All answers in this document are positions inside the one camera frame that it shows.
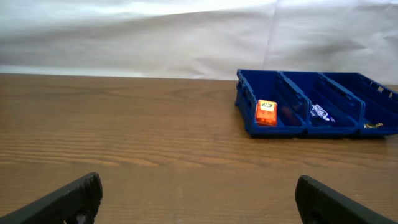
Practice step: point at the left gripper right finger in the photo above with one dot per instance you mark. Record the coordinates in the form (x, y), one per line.
(326, 205)

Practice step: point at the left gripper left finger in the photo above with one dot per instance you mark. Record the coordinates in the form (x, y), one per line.
(71, 202)

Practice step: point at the blue candy pack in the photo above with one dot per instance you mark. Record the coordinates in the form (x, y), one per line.
(317, 110)
(331, 119)

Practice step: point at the gold wrapped candy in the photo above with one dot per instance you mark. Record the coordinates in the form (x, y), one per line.
(373, 125)

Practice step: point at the orange candy box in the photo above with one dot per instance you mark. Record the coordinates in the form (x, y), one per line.
(266, 113)

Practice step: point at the blue tray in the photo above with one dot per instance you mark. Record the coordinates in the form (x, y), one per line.
(273, 84)

